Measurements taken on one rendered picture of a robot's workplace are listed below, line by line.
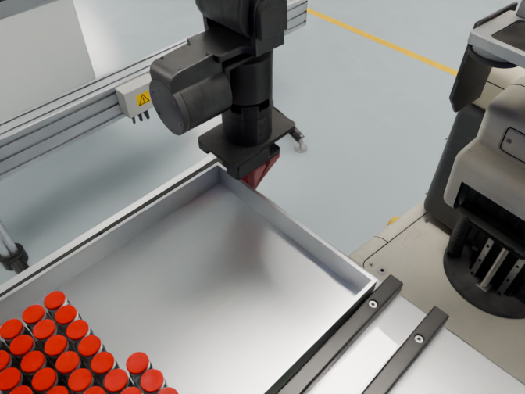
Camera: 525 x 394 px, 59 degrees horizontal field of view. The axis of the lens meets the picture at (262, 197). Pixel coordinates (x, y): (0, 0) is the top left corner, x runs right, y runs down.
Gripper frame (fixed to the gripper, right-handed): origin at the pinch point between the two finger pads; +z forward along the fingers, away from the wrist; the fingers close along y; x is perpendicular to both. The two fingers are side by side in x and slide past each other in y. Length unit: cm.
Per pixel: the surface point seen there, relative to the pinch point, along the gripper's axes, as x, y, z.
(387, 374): 27.1, 7.8, 0.2
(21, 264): -81, 24, 78
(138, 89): -79, -28, 37
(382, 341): 24.6, 4.4, 2.0
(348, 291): 18.4, 2.3, 2.1
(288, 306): 15.0, 8.4, 2.1
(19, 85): -143, -13, 59
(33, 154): -84, 6, 45
